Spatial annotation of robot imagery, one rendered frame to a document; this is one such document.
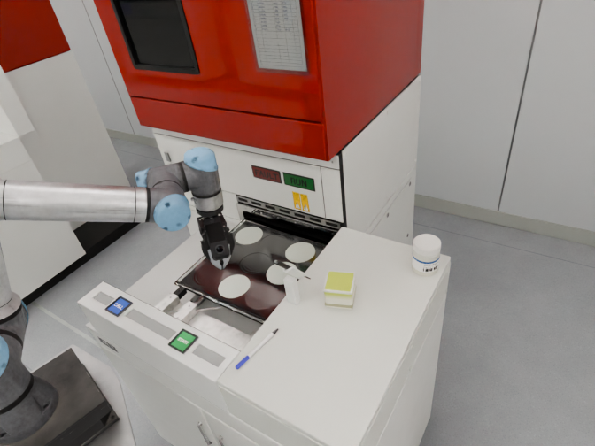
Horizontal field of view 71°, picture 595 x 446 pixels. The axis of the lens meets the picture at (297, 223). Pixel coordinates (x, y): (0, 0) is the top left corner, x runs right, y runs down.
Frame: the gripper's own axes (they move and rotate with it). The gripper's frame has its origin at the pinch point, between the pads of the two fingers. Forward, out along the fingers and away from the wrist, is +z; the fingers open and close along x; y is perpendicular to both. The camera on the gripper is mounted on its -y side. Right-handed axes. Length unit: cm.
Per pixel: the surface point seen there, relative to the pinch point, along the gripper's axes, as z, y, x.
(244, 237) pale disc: 10.2, 23.4, -12.6
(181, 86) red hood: -39, 44, -4
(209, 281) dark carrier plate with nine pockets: 11.5, 8.1, 3.8
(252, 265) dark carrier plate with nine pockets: 10.2, 8.4, -10.8
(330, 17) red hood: -61, 6, -37
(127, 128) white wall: 94, 366, 24
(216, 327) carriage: 13.4, -9.2, 6.0
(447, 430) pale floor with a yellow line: 94, -31, -74
